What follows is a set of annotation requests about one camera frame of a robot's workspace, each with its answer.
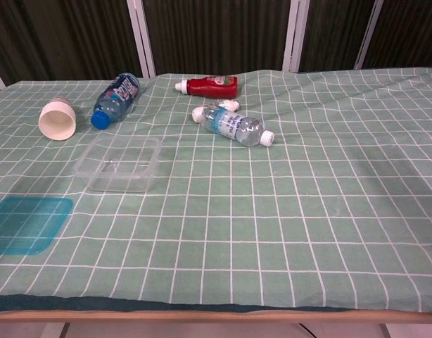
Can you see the green checked tablecloth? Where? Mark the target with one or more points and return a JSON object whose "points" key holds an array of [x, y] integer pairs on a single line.
{"points": [[237, 211]]}

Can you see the blue cap sports drink bottle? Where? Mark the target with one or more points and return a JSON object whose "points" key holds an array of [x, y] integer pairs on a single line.
{"points": [[114, 98]]}

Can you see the red ketchup bottle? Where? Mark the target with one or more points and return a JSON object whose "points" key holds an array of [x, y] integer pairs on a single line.
{"points": [[212, 88]]}

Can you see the wooden table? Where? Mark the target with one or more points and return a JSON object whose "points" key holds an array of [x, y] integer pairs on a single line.
{"points": [[202, 316]]}

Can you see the white plastic cup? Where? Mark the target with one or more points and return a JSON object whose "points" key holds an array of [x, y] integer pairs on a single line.
{"points": [[57, 123]]}

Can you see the small white bottle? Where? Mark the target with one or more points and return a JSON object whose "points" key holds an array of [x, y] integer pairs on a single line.
{"points": [[198, 114]]}

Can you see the clear teal plastic container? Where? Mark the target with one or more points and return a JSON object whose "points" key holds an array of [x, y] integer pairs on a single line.
{"points": [[117, 165]]}

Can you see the dark teal under cloth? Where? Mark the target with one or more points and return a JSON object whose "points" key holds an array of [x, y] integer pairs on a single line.
{"points": [[61, 303]]}

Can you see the clear water bottle white cap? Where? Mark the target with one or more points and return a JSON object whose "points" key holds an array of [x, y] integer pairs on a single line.
{"points": [[233, 126]]}

